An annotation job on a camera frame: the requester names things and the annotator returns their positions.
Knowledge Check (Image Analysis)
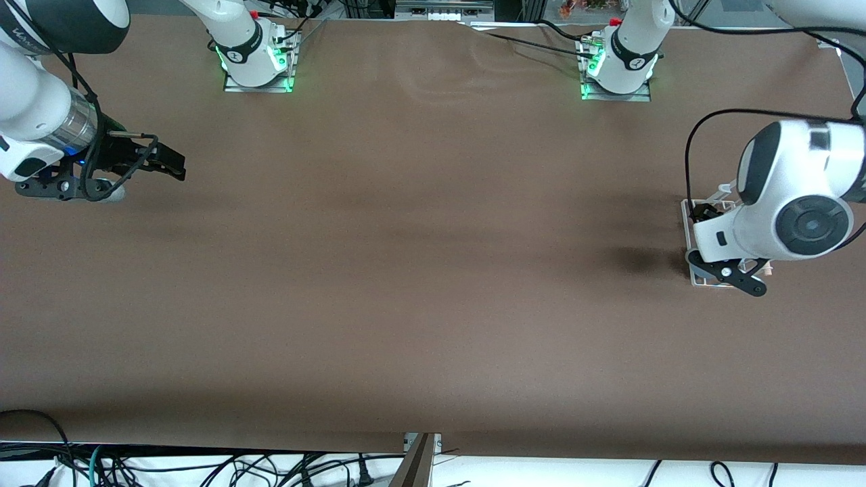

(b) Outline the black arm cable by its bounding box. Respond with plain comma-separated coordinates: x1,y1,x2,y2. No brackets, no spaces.
666,0,866,204
7,0,160,202

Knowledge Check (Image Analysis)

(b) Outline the grey power strip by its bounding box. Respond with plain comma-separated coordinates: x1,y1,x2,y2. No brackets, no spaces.
396,0,495,22

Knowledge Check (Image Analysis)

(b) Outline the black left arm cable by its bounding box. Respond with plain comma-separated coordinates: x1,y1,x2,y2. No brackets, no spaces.
666,0,866,204

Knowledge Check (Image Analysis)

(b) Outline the white wire cup rack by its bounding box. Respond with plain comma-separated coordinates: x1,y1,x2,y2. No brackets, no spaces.
680,183,775,289

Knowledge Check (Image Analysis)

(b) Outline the metal table leg bracket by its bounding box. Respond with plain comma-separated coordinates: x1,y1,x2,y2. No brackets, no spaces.
390,433,442,487

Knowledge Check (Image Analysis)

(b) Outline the thin black cable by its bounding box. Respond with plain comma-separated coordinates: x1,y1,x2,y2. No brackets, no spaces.
474,27,593,52
538,19,599,43

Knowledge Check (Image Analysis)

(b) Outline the black aluminium frame post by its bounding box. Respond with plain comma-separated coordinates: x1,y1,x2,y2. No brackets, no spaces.
495,0,546,22

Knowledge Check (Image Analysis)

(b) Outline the black base cable bundle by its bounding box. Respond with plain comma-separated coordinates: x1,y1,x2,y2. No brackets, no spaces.
254,0,329,48

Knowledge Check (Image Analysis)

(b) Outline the thick black cable loop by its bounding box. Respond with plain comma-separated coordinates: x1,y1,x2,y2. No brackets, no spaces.
0,409,72,487

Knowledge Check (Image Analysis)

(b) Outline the teal cable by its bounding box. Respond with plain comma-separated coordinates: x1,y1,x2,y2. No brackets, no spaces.
88,444,109,487

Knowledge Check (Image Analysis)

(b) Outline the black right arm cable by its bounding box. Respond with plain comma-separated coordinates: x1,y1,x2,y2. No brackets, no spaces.
7,0,160,202

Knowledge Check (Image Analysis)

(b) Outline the orange patterned object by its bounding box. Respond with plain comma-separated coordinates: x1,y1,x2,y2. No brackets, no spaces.
560,0,620,18

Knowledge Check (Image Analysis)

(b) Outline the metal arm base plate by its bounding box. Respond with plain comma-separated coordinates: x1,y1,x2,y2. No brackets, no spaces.
580,37,652,102
223,27,298,93

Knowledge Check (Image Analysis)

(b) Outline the black cable tangle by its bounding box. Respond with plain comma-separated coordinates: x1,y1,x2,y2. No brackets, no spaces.
0,443,407,487

